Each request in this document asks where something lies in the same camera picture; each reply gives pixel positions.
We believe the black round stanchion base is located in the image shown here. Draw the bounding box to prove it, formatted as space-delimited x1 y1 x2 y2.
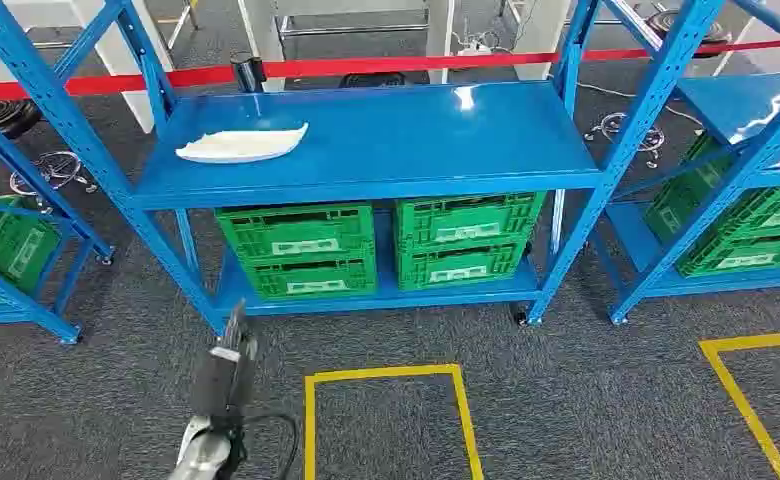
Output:
644 8 730 42
0 99 42 147
338 71 408 89

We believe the chrome wire ring stand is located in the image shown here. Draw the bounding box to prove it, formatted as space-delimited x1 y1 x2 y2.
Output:
8 150 98 215
583 112 667 168

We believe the black stanchion post head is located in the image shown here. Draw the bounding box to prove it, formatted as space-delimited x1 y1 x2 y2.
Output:
230 51 267 94

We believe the white desk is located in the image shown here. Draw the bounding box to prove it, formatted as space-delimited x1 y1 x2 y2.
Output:
236 0 458 93

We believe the white desk panel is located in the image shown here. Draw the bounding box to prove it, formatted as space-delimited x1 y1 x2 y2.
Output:
512 0 573 82
71 0 175 134

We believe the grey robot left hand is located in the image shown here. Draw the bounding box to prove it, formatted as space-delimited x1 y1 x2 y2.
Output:
187 299 259 425

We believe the blue steel shelving rack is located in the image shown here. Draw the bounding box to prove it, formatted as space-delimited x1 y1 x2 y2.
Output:
588 0 780 326
0 99 114 346
0 0 726 336

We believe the green plastic crate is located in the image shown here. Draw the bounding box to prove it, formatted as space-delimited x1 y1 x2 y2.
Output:
0 195 61 296
654 132 780 246
215 203 376 263
642 192 780 280
396 241 530 291
240 254 378 301
395 192 547 250

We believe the red barrier belt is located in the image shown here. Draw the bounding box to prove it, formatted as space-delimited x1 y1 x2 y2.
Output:
0 64 239 102
262 39 780 79

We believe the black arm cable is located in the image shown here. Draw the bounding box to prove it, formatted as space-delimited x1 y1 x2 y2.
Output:
230 413 301 480

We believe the white plastic shell part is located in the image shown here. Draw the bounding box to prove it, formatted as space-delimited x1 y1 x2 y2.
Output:
175 122 310 165

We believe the white floor cable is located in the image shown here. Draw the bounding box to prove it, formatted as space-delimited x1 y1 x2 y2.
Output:
575 80 706 128

